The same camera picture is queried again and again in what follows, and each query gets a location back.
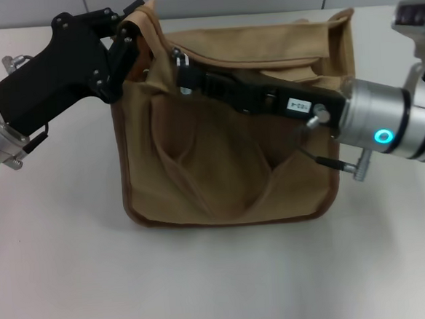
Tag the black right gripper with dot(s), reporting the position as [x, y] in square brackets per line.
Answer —
[277, 100]

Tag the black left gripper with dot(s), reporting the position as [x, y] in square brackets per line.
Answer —
[57, 75]

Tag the khaki canvas food bag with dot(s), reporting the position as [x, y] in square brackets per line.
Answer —
[217, 173]

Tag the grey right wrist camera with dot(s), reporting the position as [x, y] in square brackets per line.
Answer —
[416, 17]

